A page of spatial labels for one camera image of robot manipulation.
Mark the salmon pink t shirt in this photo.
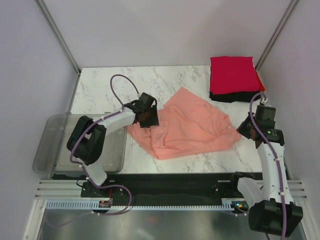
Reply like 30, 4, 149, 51
127, 87, 241, 160

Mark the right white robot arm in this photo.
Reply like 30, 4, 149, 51
229, 104, 303, 240

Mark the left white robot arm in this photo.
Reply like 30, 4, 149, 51
66, 92, 159, 197

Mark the folded black t shirt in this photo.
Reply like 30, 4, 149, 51
209, 91, 259, 103

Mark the folded red t shirt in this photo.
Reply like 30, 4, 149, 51
255, 71, 266, 92

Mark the folded crimson t shirt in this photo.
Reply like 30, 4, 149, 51
209, 56, 259, 95

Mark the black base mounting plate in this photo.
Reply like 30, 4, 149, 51
51, 172, 251, 207

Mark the clear grey plastic bin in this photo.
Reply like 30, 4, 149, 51
32, 114, 127, 177

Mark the aluminium corner post right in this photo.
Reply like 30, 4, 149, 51
255, 0, 300, 72

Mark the aluminium corner post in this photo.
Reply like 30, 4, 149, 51
255, 0, 300, 72
35, 0, 82, 77

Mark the white slotted cable duct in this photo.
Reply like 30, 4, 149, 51
45, 198, 248, 211

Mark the aluminium corner post left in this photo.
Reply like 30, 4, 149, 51
35, 0, 82, 77

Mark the aluminium front rail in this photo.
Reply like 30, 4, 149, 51
35, 180, 307, 201

